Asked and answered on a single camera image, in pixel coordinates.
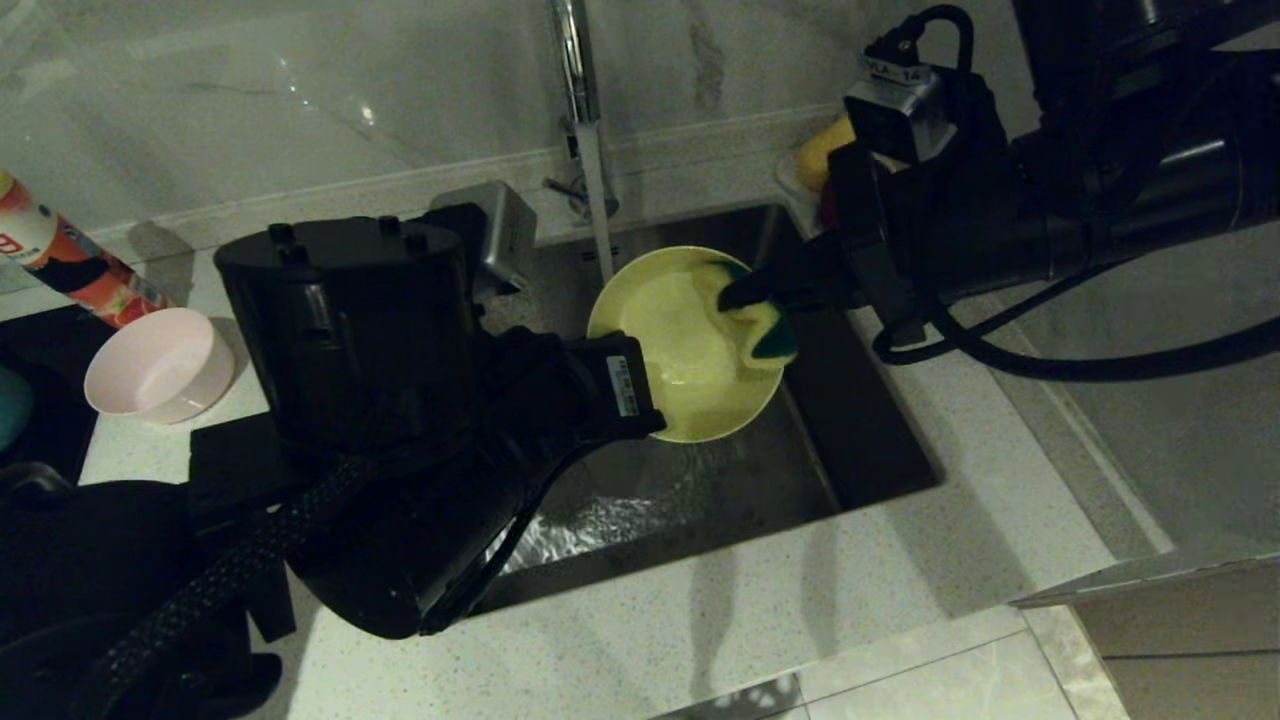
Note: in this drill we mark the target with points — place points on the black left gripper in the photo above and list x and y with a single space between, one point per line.
560 400

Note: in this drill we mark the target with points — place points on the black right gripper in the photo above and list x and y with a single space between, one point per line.
930 230

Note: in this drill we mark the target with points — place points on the green and yellow sponge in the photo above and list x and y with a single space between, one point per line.
770 335

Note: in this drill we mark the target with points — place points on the yellow plastic bowl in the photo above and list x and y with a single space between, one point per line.
690 390

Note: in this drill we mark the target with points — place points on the pink plastic bowl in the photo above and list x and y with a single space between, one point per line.
160 365

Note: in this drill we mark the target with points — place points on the orange detergent bottle yellow cap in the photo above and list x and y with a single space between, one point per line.
60 260

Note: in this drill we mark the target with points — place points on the blue plastic bowl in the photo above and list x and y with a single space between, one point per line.
12 410

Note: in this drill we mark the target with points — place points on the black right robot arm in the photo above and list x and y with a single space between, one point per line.
1150 170

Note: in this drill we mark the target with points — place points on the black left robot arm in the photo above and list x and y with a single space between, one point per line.
350 330

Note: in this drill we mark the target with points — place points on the stainless steel sink basin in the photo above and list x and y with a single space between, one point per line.
860 430

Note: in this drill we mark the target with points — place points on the chrome sink faucet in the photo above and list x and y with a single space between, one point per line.
575 60

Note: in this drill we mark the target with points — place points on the small white dish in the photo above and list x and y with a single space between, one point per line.
800 205

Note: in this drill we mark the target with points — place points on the yellow pear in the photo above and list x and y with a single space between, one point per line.
820 150

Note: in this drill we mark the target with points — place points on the black induction cooktop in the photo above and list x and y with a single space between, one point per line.
50 340

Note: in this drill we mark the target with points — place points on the beige wooden cabinet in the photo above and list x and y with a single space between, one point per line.
1200 640

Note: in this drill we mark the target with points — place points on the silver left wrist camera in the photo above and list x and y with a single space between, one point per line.
505 235

